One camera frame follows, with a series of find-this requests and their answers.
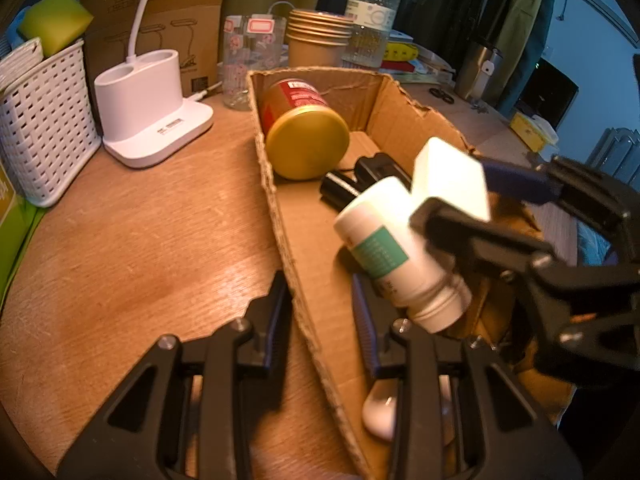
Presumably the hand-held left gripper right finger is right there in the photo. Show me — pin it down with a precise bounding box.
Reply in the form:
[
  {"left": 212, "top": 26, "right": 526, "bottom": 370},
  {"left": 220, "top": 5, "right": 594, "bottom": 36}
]
[{"left": 350, "top": 274, "right": 583, "bottom": 480}]

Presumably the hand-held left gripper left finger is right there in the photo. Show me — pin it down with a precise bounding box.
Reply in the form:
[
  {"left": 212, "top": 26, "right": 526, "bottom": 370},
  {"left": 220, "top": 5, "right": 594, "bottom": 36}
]
[{"left": 57, "top": 270, "right": 293, "bottom": 480}]

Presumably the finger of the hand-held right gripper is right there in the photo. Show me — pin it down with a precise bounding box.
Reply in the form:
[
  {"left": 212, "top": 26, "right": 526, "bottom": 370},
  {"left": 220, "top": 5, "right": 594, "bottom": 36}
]
[
  {"left": 409, "top": 196, "right": 558, "bottom": 286},
  {"left": 477, "top": 155, "right": 640, "bottom": 241}
]

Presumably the white square block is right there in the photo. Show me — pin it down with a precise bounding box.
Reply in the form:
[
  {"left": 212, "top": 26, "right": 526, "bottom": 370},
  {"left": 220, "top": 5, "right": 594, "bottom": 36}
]
[{"left": 410, "top": 136, "right": 492, "bottom": 222}]

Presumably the white earbud case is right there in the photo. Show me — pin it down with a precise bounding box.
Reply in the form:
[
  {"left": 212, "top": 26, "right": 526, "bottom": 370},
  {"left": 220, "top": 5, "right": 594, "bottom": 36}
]
[{"left": 362, "top": 379, "right": 456, "bottom": 446}]

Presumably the white pill bottle green label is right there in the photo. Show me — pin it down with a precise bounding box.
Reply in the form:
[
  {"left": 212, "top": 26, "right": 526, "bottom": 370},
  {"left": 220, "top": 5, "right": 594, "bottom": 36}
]
[{"left": 334, "top": 176, "right": 473, "bottom": 335}]

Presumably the black cylinder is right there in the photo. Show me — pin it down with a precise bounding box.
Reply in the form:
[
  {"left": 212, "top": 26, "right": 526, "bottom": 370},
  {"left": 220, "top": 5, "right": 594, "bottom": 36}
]
[{"left": 320, "top": 170, "right": 363, "bottom": 212}]

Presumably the red tin can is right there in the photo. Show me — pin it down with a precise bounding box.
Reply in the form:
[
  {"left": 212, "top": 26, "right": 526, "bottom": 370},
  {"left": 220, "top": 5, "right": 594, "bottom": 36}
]
[{"left": 259, "top": 78, "right": 351, "bottom": 181}]

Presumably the yellow white tissue box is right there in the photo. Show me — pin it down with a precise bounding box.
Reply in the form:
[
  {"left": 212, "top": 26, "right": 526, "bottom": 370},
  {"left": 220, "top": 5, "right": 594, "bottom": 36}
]
[{"left": 509, "top": 111, "right": 560, "bottom": 153}]

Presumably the teal blanket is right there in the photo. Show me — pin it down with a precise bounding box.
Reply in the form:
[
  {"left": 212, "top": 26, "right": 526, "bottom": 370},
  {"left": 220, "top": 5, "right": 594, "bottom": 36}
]
[{"left": 577, "top": 222, "right": 618, "bottom": 267}]

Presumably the black computer monitor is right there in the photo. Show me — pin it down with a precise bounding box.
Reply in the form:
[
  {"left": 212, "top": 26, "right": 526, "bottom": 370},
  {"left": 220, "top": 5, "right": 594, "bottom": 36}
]
[{"left": 515, "top": 57, "right": 580, "bottom": 131}]

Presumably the grey ribbed object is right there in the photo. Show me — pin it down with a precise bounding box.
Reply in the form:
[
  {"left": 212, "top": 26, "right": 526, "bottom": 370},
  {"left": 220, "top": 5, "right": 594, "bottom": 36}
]
[{"left": 585, "top": 127, "right": 640, "bottom": 186}]

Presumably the stainless steel tumbler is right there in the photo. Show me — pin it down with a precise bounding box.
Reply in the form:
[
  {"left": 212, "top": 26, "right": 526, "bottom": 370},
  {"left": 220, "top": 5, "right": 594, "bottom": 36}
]
[{"left": 454, "top": 41, "right": 503, "bottom": 103}]

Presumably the yellow curtain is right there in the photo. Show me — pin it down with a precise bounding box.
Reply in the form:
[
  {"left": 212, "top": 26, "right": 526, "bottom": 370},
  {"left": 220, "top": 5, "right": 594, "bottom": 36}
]
[{"left": 492, "top": 0, "right": 553, "bottom": 108}]

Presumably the yellow wet wipe packet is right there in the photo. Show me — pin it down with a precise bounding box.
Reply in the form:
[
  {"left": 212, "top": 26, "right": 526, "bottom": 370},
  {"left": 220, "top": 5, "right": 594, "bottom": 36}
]
[{"left": 382, "top": 42, "right": 419, "bottom": 62}]

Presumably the clear plastic water bottle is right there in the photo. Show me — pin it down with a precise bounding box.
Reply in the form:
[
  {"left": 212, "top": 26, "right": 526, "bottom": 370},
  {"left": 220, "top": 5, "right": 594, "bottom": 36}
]
[{"left": 342, "top": 0, "right": 402, "bottom": 71}]

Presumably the stack of brown paper cups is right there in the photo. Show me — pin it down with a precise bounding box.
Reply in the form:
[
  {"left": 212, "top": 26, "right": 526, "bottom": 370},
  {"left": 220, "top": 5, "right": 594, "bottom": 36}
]
[{"left": 285, "top": 8, "right": 355, "bottom": 68}]

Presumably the white desk lamp base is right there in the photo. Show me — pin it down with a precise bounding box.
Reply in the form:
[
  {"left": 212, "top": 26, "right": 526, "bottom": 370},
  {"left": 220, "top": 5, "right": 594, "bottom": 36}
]
[{"left": 94, "top": 0, "right": 215, "bottom": 169}]

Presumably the stickered clear glass cup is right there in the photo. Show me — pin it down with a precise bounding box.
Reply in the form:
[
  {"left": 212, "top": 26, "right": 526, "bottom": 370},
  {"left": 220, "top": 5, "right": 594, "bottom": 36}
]
[{"left": 222, "top": 14, "right": 288, "bottom": 111}]

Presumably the green cardboard box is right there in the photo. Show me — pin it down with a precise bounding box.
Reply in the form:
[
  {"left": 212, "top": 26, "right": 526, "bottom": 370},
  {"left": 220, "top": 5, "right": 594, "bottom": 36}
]
[{"left": 0, "top": 160, "right": 48, "bottom": 306}]

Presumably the white woven plastic basket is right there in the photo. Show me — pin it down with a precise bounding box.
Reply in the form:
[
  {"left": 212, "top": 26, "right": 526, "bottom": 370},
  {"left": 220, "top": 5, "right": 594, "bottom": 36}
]
[{"left": 0, "top": 39, "right": 102, "bottom": 208}]

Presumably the brown cardboard lamp packaging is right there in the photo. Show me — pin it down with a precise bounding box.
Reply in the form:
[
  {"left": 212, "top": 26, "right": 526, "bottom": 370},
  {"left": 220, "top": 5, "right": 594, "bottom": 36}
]
[{"left": 77, "top": 0, "right": 235, "bottom": 98}]

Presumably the yellow green sponge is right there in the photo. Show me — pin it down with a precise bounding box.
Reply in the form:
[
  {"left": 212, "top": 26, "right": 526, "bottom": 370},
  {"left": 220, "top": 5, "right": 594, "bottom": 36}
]
[{"left": 17, "top": 0, "right": 95, "bottom": 58}]

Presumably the blue cloth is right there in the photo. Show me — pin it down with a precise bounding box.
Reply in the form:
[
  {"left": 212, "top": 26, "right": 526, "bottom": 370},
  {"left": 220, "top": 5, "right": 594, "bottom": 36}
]
[{"left": 7, "top": 7, "right": 28, "bottom": 48}]

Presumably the lamp power cable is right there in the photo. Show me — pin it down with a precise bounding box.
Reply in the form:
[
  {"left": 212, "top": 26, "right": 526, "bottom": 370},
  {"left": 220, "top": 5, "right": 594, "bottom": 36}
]
[{"left": 187, "top": 81, "right": 223, "bottom": 101}]

